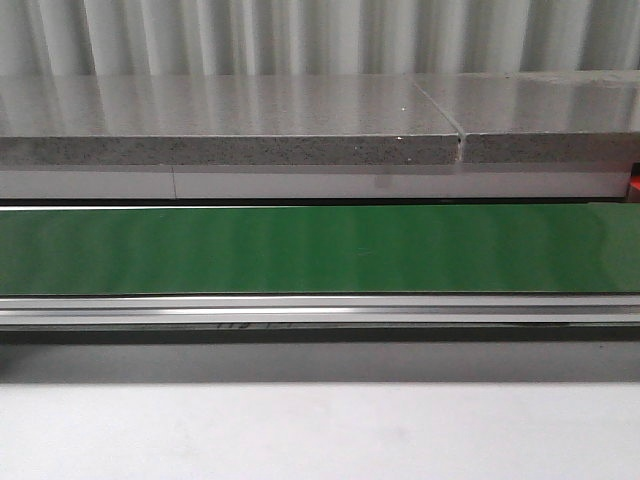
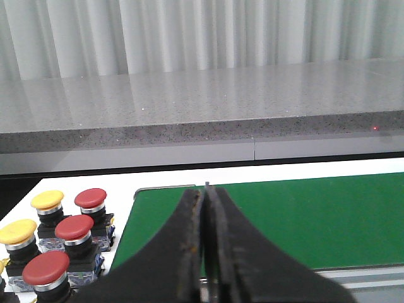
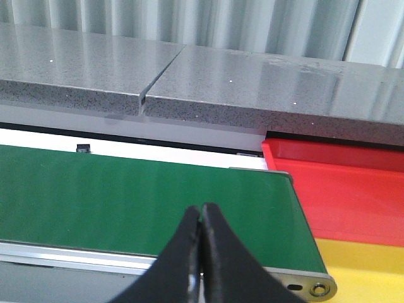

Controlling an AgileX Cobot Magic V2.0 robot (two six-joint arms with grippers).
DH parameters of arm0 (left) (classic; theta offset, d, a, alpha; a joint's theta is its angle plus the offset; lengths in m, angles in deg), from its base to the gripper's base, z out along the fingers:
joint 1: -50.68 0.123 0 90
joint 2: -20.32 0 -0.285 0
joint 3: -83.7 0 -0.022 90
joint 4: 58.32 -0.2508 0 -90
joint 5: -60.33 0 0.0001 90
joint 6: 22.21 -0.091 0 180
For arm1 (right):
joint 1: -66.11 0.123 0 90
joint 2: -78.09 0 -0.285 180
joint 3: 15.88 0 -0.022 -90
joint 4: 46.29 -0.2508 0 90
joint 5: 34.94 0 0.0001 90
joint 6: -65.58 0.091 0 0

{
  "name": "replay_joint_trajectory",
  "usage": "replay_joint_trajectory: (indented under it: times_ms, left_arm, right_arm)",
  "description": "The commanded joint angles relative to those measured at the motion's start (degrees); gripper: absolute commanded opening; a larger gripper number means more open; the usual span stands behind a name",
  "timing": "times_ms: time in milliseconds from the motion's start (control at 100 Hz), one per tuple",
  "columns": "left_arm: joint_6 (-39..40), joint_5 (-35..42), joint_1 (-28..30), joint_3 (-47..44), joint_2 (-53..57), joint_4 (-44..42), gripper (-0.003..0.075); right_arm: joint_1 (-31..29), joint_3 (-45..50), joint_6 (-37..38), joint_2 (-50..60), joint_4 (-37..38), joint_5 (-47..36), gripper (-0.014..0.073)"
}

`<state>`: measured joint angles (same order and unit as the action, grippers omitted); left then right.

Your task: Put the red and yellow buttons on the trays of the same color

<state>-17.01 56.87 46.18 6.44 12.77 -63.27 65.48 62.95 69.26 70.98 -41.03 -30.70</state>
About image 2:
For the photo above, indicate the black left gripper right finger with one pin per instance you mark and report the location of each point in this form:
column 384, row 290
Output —
column 242, row 265

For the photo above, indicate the green conveyor belt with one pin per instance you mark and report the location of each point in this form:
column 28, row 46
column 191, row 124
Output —
column 347, row 229

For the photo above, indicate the red push button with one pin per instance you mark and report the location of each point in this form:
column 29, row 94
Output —
column 85, row 258
column 92, row 203
column 47, row 273

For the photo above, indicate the white pleated curtain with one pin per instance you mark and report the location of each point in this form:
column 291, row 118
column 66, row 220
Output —
column 61, row 39

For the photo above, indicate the yellow push button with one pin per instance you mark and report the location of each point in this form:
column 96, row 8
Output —
column 6, row 297
column 20, row 242
column 48, row 205

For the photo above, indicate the grey stone counter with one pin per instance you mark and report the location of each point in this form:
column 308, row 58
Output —
column 188, row 117

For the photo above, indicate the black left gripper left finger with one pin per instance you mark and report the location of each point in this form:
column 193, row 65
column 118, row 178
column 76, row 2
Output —
column 166, row 269

